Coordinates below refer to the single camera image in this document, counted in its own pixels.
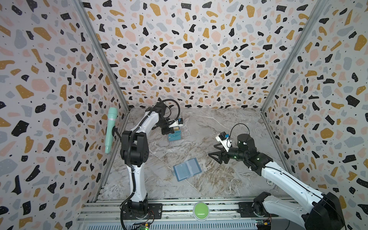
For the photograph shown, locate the blue leather card holder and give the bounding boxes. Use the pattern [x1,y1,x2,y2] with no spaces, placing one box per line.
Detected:
[173,158,202,182]

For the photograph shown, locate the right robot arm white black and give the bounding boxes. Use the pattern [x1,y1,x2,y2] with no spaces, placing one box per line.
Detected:
[208,132,347,230]

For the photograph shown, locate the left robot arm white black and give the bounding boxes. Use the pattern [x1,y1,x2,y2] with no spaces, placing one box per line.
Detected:
[120,103,169,219]

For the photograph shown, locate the clear box with cards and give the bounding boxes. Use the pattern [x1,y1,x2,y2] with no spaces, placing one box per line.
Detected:
[167,131,182,141]

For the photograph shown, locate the black microphone stand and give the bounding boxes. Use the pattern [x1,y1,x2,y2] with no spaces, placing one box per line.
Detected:
[112,126,121,140]

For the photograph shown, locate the mint green microphone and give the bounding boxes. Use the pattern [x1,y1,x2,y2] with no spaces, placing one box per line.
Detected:
[105,107,118,154]

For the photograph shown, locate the green push button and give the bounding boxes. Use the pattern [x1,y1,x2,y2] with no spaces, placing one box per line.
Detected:
[193,202,209,221]

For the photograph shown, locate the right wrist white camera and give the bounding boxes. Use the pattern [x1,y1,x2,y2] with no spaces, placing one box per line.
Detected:
[216,132,232,152]

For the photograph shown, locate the black corrugated cable hose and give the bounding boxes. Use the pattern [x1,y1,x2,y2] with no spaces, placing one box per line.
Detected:
[119,98,181,230]

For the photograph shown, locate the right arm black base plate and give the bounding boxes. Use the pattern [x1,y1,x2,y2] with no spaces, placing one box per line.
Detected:
[237,202,278,218]

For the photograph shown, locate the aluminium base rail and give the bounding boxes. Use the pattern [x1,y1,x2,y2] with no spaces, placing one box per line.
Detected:
[77,197,278,223]

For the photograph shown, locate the white ventilated cable duct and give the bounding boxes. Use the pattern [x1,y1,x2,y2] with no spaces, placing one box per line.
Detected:
[82,220,257,230]

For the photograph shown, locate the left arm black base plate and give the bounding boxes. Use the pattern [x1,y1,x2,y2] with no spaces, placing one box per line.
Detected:
[120,202,163,220]

